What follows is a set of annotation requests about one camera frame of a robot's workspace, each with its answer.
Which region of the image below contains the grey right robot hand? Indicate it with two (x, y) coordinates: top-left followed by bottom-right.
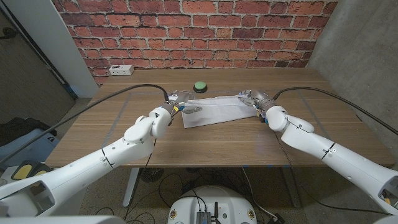
(238, 88), (276, 110)

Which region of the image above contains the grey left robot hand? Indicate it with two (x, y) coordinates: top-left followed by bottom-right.
(164, 90), (203, 116)

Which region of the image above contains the white handkerchief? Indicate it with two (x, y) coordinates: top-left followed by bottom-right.
(181, 95), (259, 129)

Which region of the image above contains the green push button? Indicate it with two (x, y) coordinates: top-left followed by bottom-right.
(193, 81), (208, 94)

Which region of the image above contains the red brick printed backdrop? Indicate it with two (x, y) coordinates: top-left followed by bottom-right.
(51, 0), (338, 86)

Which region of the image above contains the white power strip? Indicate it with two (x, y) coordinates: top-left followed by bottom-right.
(108, 64), (135, 77)

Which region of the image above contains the black round fan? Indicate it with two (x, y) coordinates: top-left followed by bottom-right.
(139, 167), (165, 184)

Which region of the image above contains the metal table leg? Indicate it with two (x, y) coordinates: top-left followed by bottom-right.
(123, 167), (140, 208)
(281, 167), (302, 208)

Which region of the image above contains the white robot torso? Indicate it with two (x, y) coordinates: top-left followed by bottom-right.
(167, 185), (258, 224)

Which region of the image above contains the grey electronics box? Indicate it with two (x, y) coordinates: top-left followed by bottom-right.
(195, 211), (212, 224)

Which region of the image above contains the blue bin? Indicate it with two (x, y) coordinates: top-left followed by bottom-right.
(0, 128), (60, 164)

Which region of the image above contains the yellow foot pedal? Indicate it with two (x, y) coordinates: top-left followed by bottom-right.
(11, 160), (34, 182)
(26, 163), (53, 177)

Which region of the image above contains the black cloth bag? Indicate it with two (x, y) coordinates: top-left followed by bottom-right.
(0, 117), (58, 147)

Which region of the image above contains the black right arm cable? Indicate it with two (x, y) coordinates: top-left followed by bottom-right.
(272, 86), (398, 136)

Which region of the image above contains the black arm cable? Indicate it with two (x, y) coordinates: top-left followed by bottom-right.
(272, 86), (398, 136)
(0, 83), (170, 166)

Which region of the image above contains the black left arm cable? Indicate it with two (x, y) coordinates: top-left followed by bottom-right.
(0, 83), (170, 166)

